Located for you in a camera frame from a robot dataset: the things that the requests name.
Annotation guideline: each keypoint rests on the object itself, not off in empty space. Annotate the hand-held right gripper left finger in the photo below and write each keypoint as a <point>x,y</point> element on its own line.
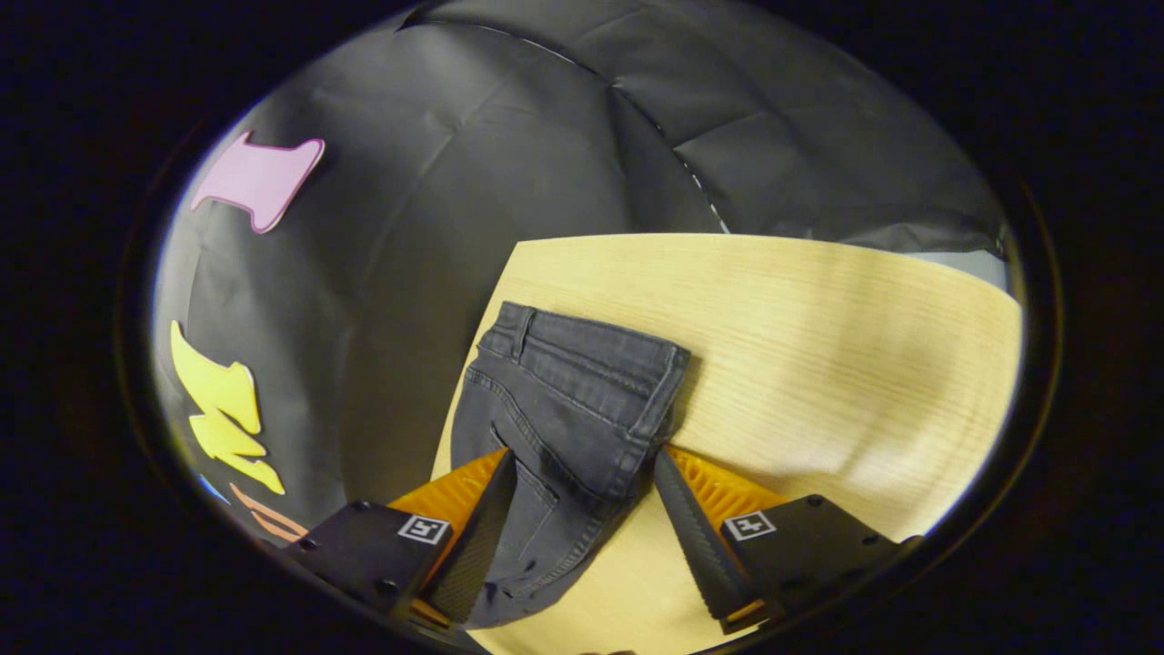
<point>473,546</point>

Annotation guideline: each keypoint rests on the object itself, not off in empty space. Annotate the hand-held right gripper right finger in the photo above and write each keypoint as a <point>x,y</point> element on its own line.
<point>698,546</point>

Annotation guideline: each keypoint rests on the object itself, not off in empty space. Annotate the dark grey jeans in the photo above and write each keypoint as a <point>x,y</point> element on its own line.
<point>573,400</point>

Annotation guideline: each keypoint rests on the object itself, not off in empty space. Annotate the black backdrop cloth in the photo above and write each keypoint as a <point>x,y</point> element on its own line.
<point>455,182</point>

